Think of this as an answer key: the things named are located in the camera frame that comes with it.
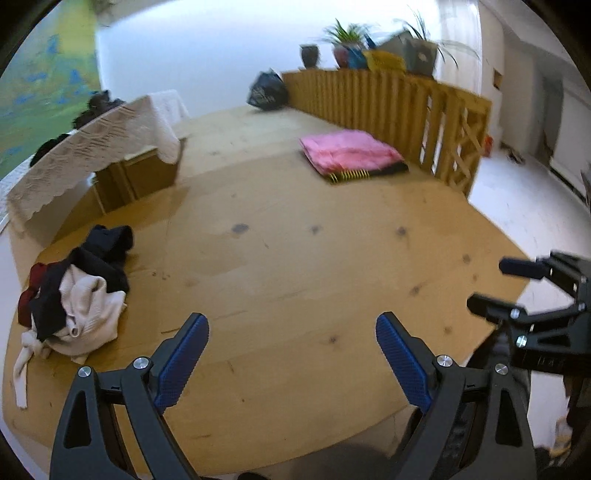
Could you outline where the folded black sport shirt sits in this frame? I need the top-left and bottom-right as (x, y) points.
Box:
(303, 154), (410, 185)

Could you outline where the pink t-shirt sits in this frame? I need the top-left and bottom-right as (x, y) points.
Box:
(300, 130), (404, 176)

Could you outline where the black sports drawstring bag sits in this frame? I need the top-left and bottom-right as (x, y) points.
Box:
(246, 70), (288, 111)

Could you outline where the yellow plastic basket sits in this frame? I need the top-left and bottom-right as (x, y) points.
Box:
(363, 50), (407, 72)

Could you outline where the landscape painting scroll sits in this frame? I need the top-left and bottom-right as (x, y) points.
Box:
(1, 1), (100, 176)

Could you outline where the dark navy garment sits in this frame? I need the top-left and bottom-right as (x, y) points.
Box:
(18, 225), (134, 342)

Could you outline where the potted green plant red pot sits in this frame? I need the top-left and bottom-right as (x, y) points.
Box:
(324, 19), (369, 69)

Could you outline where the wooden low table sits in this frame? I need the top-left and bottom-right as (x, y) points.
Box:
(92, 145), (183, 213)

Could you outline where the wooden slat fence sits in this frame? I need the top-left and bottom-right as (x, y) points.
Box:
(281, 69), (492, 196)

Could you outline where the cream knit sweater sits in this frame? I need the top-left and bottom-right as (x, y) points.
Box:
(12, 265), (126, 409)

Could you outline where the blue bag on fence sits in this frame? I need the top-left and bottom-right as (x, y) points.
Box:
(346, 34), (376, 70)

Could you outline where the red box on floor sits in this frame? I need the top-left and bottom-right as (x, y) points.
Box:
(482, 135), (494, 157)

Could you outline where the potted spider plant grey pot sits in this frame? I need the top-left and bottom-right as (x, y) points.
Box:
(378, 15), (482, 79)

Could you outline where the dark red garment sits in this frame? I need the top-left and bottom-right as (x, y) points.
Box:
(17, 263), (48, 329)

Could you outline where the dark ceramic vase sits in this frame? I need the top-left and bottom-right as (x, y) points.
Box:
(300, 44), (320, 69)

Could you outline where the dark teapot set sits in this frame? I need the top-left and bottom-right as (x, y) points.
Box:
(72, 90), (124, 130)

